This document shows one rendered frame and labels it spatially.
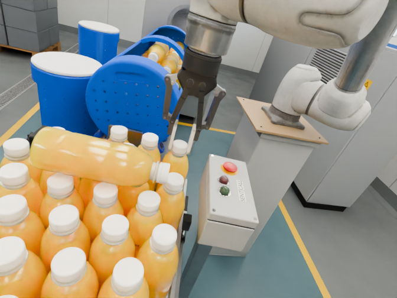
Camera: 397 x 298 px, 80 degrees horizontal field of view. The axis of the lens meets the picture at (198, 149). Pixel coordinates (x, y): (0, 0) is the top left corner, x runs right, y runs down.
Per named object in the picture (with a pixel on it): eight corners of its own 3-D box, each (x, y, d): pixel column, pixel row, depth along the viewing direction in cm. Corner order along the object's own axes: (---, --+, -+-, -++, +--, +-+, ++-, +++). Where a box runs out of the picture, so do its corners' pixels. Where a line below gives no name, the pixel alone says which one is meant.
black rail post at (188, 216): (185, 233, 64) (192, 213, 59) (184, 243, 61) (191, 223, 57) (176, 232, 63) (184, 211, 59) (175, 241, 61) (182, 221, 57)
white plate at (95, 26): (103, 32, 163) (103, 34, 164) (126, 31, 186) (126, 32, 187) (69, 20, 167) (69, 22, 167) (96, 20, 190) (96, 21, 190)
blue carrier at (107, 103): (191, 76, 154) (195, 27, 138) (176, 152, 80) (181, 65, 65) (147, 71, 153) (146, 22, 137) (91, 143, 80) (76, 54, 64)
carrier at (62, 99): (94, 182, 169) (46, 190, 154) (97, 58, 122) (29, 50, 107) (103, 213, 150) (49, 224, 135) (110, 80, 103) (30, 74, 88)
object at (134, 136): (139, 161, 79) (144, 129, 72) (137, 165, 77) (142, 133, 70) (108, 154, 78) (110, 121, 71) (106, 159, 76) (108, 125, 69)
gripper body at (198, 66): (224, 52, 50) (211, 93, 55) (185, 41, 49) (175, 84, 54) (226, 61, 44) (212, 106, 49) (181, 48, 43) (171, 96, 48)
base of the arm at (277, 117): (286, 110, 136) (291, 101, 133) (305, 130, 117) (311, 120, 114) (257, 104, 132) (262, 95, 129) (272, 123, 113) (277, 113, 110)
